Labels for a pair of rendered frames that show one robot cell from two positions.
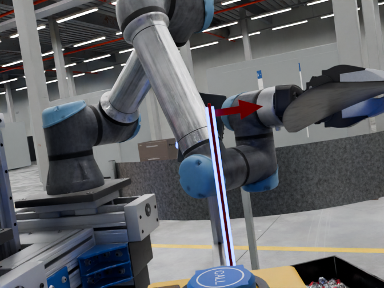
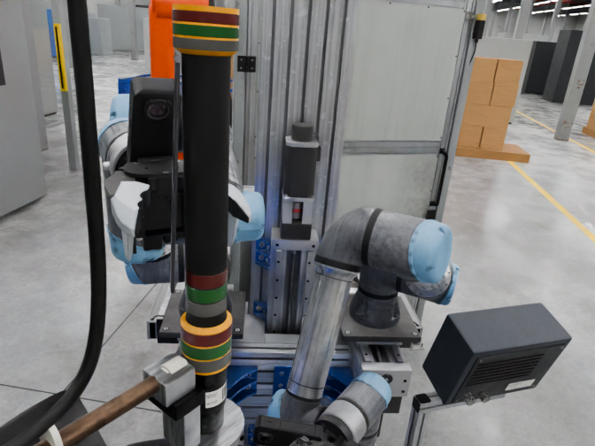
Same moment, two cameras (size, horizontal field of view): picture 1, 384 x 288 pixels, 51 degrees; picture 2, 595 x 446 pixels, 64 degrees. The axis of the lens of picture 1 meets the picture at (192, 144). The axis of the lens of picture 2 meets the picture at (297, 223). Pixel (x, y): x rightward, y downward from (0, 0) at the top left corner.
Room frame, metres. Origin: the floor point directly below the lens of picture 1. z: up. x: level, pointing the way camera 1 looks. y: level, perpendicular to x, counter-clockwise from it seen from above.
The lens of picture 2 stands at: (0.41, -0.71, 1.81)
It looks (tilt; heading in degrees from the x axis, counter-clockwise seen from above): 22 degrees down; 69
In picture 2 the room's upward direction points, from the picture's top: 4 degrees clockwise
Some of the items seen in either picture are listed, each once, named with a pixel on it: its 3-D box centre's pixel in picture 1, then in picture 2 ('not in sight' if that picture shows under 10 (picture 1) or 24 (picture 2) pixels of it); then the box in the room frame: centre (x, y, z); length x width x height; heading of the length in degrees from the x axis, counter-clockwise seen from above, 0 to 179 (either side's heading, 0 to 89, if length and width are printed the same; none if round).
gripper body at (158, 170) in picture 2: not in sight; (156, 192); (0.44, -0.21, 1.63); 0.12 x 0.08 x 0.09; 98
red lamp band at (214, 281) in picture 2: not in sight; (206, 272); (0.47, -0.37, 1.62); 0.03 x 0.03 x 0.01
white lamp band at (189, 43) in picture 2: not in sight; (205, 43); (0.47, -0.37, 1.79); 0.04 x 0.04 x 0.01
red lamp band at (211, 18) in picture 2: not in sight; (205, 18); (0.47, -0.37, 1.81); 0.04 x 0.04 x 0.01
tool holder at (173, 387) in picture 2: not in sight; (197, 396); (0.46, -0.38, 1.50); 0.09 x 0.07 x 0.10; 33
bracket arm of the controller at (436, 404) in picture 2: not in sight; (459, 396); (1.11, -0.04, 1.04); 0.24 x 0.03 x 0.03; 178
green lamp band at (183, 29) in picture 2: not in sight; (205, 30); (0.47, -0.37, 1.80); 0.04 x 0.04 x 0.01
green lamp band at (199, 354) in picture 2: not in sight; (206, 338); (0.47, -0.37, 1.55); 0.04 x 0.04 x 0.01
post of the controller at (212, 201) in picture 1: (214, 204); (415, 431); (1.01, -0.03, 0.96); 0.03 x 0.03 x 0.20; 88
